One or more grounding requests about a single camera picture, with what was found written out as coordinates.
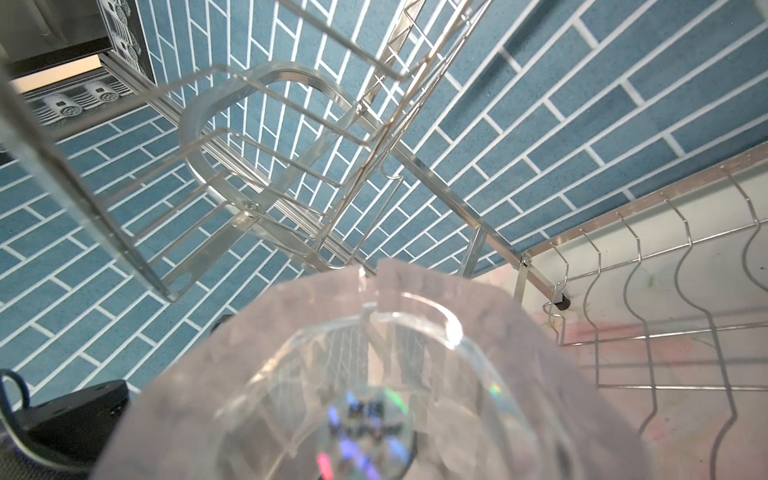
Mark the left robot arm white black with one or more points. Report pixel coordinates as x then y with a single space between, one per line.
60 438

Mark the clear glass cup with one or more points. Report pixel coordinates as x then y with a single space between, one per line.
410 374

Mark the steel two-tier dish rack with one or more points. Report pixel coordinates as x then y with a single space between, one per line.
602 162

